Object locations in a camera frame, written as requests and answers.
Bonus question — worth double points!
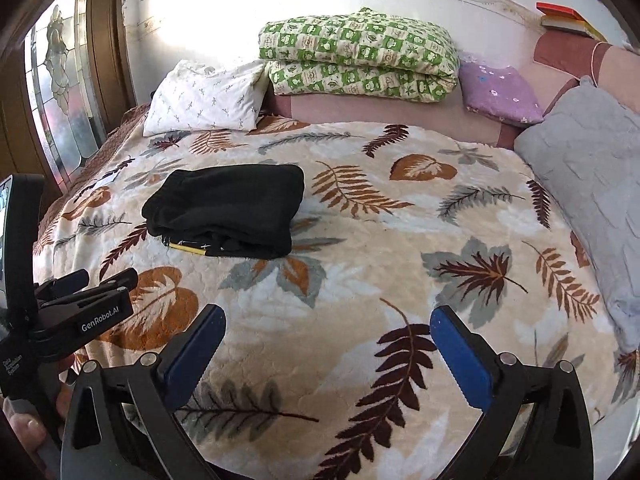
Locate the stained glass wooden door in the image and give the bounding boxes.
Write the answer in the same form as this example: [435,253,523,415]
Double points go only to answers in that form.
[1,0,134,208]

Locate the white patterned pillow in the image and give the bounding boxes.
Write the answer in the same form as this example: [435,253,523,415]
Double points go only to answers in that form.
[143,60,268,138]

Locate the stacked books on headboard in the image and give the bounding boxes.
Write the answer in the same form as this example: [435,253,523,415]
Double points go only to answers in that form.
[536,2,606,42]

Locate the black pants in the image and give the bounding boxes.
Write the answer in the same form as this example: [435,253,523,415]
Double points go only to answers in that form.
[141,164,305,260]

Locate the person's left hand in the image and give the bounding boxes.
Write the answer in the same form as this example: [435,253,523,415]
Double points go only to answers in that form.
[2,382,73,479]

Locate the green checkered folded quilt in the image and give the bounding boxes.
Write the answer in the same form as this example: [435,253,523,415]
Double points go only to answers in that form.
[258,8,460,104]

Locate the purple floral pillow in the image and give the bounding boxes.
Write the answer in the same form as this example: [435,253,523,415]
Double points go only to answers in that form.
[459,62,544,126]

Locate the grey textured blanket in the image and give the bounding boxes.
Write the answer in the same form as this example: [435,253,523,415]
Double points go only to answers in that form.
[514,77,639,352]

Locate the leaf patterned bed blanket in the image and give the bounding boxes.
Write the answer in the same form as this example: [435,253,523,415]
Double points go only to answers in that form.
[34,108,638,479]

